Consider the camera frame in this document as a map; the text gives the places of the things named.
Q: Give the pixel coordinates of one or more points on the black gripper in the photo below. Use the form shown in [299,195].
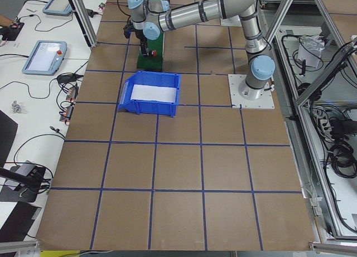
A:
[140,35]

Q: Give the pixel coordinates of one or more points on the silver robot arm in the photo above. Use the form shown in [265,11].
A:
[150,18]

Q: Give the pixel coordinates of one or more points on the green conveyor belt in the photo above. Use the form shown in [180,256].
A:
[153,61]

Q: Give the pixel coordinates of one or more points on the white foam pad left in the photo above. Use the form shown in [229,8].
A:
[153,93]

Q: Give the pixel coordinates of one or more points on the blue plastic bin left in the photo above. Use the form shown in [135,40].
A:
[150,78]

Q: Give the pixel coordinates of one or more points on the far teach pendant tablet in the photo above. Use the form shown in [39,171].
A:
[57,8]

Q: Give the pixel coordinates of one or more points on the teach pendant tablet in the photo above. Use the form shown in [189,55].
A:
[57,8]
[45,58]

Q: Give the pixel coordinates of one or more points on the near teach pendant tablet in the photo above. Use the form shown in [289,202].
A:
[45,58]

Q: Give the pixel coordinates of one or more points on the black monitor stand base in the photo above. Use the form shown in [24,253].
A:
[24,182]

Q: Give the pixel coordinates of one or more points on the aluminium frame post left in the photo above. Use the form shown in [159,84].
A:
[79,10]

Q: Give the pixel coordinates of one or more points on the aluminium frame post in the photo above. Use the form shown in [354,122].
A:
[79,10]
[277,20]

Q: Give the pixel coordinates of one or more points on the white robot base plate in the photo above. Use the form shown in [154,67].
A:
[243,97]

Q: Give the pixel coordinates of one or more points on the aluminium frame post right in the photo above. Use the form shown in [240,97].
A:
[277,20]

